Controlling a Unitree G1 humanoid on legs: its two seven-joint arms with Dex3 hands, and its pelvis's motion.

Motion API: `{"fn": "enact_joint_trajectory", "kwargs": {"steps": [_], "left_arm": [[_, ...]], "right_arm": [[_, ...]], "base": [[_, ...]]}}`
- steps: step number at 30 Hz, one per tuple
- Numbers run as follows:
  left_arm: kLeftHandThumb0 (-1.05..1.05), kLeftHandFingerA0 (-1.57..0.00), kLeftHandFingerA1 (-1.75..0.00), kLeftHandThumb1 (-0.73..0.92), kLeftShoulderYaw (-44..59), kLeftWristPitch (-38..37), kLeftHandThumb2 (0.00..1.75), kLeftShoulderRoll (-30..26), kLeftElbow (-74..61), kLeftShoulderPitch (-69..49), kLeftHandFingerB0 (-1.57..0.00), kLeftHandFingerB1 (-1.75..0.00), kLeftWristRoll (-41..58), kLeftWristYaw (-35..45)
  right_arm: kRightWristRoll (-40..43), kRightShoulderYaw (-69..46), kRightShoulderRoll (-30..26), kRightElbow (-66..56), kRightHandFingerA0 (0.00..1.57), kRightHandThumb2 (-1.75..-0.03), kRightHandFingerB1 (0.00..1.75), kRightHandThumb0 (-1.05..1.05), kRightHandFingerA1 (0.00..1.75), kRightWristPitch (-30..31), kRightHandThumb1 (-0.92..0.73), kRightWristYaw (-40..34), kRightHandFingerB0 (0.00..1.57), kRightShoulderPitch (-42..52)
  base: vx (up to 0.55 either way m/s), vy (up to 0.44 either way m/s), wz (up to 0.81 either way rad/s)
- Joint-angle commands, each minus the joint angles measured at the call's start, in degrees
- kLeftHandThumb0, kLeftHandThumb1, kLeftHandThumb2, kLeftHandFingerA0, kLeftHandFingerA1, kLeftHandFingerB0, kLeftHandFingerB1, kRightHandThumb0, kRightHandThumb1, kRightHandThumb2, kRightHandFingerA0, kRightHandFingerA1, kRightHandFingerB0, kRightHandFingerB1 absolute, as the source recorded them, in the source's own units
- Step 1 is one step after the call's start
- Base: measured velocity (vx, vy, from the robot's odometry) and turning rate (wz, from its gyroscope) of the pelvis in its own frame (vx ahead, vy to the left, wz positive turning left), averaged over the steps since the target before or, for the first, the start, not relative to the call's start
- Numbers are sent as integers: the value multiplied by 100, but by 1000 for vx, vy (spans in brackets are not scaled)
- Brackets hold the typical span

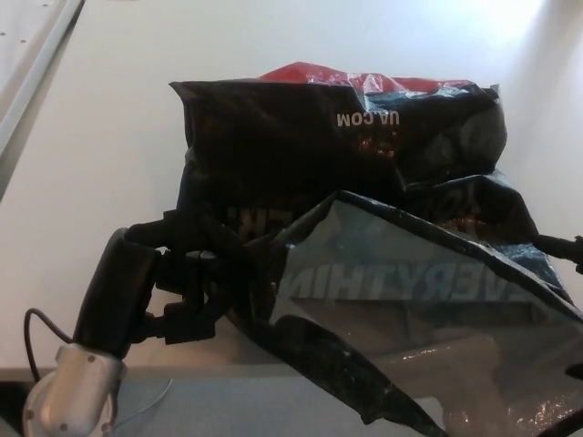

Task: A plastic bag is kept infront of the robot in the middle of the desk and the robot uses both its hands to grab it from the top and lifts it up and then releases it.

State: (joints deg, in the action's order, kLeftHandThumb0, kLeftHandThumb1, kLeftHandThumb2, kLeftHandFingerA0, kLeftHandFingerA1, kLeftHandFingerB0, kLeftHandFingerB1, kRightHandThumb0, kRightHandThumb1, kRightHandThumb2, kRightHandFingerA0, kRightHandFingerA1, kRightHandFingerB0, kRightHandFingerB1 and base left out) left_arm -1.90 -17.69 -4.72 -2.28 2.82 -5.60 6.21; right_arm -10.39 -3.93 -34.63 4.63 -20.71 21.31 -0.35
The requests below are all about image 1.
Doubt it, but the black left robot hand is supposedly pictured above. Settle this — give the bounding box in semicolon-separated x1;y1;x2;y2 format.
72;209;256;361

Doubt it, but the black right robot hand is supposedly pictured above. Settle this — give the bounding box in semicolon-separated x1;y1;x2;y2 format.
537;234;583;275

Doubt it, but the black Under Armour plastic bag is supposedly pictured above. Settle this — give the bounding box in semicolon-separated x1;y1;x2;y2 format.
168;60;583;437

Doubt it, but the thin white cable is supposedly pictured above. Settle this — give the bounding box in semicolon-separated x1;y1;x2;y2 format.
113;376;174;432

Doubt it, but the black desk frame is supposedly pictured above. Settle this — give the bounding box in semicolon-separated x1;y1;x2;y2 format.
0;381;36;437

